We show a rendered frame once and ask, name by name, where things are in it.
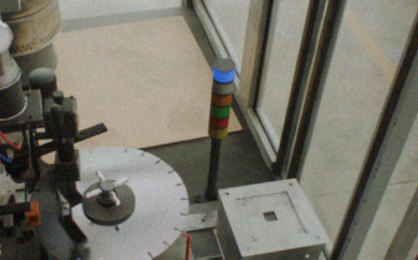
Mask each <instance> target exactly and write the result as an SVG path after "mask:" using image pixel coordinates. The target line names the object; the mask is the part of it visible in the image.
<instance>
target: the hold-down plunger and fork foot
mask: <svg viewBox="0 0 418 260"><path fill-rule="evenodd" d="M51 182H52V183H53V184H54V186H55V192H56V199H57V202H59V201H60V195H61V196H62V197H64V199H65V200H66V201H67V202H68V203H69V204H70V206H71V207H72V208H74V207H76V206H78V205H79V204H80V203H82V202H84V200H82V196H81V195H80V192H79V191H78V190H77V183H76V182H75V181H72V182H57V179H56V172H55V173H53V174H52V175H51Z"/></svg>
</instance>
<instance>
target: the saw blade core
mask: <svg viewBox="0 0 418 260"><path fill-rule="evenodd" d="M125 150H126V147H123V146H109V151H108V150H107V146H101V147H95V148H90V151H91V153H89V149H86V150H82V151H79V159H80V181H76V183H77V190H78V191H79V192H80V195H81V196H82V193H84V192H85V190H86V189H87V188H88V187H89V186H90V185H92V184H93V183H95V182H98V181H99V179H98V177H97V176H96V172H97V171H100V174H101V175H102V177H103V178H105V180H115V181H121V180H123V179H126V178H128V179H129V180H130V182H128V183H127V185H128V186H130V187H131V188H132V190H133V191H134V193H135V208H134V210H133V211H132V214H131V215H130V216H129V217H128V218H126V219H123V220H121V221H119V222H117V223H112V224H104V223H98V222H96V221H93V220H92V219H90V218H89V217H88V216H87V215H86V213H85V212H84V210H82V207H81V203H80V204H79V205H78V206H76V207H74V208H72V207H71V206H70V204H69V203H68V202H67V201H59V202H57V199H56V192H55V186H54V184H53V183H52V182H51V175H52V174H53V173H55V167H54V165H53V166H52V167H51V168H50V169H49V170H48V171H47V172H46V173H44V175H43V176H42V177H41V178H40V179H39V180H38V182H37V183H36V185H35V187H34V188H33V192H32V196H31V198H30V202H35V201H37V205H38V215H36V216H30V217H29V220H30V222H31V223H30V224H31V227H32V230H33V233H34V235H35V237H36V238H37V237H38V238H37V240H38V242H39V243H40V244H41V245H42V246H43V247H44V248H45V249H47V250H48V251H50V250H51V251H50V253H51V255H53V256H54V257H56V258H58V259H59V260H68V259H69V257H71V258H70V259H69V260H98V259H102V260H152V258H155V257H157V256H158V255H160V254H161V252H164V251H165V250H166V249H167V248H169V246H171V245H172V244H173V243H174V241H175V240H176V239H177V238H178V236H179V235H180V233H181V231H182V229H183V228H184V227H185V224H186V222H187V218H188V213H189V198H188V192H187V190H186V187H185V185H184V184H182V181H181V179H180V177H179V176H178V175H177V172H176V171H173V168H172V167H171V166H170V165H169V164H167V163H166V162H163V161H162V160H160V159H159V158H157V157H155V156H153V155H152V154H151V153H148V152H145V153H144V151H141V150H138V149H135V148H130V147H127V152H125ZM143 153H144V155H143ZM141 155H143V157H141ZM169 172H171V174H169ZM44 177H45V178H44ZM46 178H49V179H46ZM180 184H181V185H180ZM176 185H179V186H176ZM37 190H39V191H37ZM180 214H182V215H186V216H180ZM35 220H37V222H35ZM175 228H177V229H178V230H175ZM179 230H180V231H179ZM41 235H44V237H41ZM163 242H166V244H167V245H166V244H164V243H163ZM168 245H169V246H168ZM54 246H55V248H53V247H54ZM52 248H53V249H52ZM148 253H151V256H149V255H148Z"/></svg>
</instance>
